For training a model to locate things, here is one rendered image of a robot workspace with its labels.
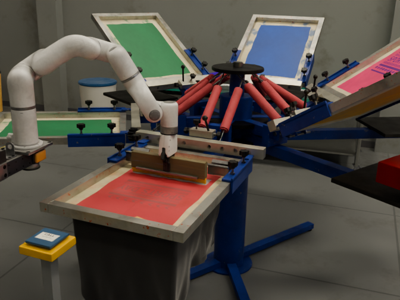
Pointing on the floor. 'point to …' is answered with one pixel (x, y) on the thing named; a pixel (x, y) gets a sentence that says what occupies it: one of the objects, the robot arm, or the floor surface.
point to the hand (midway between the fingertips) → (168, 165)
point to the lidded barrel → (96, 91)
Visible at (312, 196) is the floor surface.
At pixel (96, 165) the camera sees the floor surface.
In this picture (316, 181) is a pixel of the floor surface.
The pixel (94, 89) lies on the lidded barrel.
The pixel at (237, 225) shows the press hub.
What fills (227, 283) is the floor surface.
